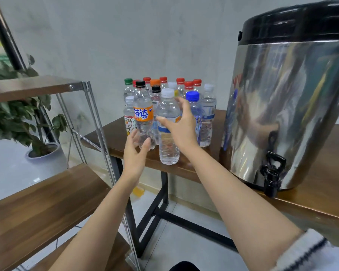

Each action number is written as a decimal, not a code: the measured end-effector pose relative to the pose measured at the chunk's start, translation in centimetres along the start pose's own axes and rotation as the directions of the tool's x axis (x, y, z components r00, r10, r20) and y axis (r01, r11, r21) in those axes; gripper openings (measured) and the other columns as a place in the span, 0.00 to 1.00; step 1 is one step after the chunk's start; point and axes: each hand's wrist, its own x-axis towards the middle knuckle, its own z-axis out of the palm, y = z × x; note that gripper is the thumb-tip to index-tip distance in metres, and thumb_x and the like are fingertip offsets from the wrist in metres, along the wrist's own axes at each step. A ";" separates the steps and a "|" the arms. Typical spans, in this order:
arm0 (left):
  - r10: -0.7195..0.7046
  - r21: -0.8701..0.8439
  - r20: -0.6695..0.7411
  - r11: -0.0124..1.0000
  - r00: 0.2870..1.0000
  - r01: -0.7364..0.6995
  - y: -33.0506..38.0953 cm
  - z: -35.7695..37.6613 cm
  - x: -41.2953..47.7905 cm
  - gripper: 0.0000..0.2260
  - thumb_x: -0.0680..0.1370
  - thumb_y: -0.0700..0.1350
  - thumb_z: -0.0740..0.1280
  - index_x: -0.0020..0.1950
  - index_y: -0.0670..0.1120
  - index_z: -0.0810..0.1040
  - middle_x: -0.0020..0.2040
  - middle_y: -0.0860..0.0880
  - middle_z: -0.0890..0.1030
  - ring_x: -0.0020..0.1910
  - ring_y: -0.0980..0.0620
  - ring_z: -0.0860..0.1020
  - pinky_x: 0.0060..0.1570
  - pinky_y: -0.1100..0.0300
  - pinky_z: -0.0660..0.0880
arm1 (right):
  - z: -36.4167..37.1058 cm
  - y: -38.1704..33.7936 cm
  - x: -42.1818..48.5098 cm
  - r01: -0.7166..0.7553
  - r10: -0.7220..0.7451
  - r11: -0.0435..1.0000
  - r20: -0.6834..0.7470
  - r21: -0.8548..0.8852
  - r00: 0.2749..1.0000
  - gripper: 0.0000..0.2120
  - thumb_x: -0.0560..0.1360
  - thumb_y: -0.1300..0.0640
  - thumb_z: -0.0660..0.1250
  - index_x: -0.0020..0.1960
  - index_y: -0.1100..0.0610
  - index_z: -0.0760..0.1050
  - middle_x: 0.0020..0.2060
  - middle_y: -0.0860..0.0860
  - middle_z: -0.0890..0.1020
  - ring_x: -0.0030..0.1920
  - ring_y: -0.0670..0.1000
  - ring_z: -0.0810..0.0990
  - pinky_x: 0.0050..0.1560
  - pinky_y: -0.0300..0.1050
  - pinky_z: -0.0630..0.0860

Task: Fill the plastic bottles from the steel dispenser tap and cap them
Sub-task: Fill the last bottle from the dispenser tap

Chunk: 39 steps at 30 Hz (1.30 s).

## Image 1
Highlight slim blue label plastic bottle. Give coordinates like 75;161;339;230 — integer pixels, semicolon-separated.
156;88;182;166

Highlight person's right hand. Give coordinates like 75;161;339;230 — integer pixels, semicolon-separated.
156;97;200;161

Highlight wooden metal shelf rack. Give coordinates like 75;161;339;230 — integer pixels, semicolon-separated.
0;75;142;271

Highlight white patterned label plastic bottle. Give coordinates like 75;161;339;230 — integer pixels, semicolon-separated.
124;96;137;136

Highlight blue cap plastic bottle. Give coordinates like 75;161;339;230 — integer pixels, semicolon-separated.
186;91;203;146

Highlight person's striped knit sleeve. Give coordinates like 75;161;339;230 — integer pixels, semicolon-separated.
271;228;339;271

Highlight green potted plant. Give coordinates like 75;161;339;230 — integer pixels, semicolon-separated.
0;53;67;157

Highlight orange label black cap bottle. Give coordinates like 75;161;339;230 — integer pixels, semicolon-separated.
133;81;156;150

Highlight person's black trouser leg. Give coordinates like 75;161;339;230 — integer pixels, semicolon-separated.
169;261;200;271

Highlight person's left hand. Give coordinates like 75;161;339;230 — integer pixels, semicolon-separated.
122;129;152;181

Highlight person's right forearm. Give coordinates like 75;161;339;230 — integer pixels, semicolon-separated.
183;144;306;271

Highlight stainless steel water dispenser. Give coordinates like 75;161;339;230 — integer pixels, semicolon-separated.
223;0;339;198

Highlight person's left forearm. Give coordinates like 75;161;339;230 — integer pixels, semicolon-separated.
50;172;145;271

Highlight white plant pot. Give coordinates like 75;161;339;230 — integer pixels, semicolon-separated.
26;143;66;167

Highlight black metal table frame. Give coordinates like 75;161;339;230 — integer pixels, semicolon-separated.
110;155;238;257

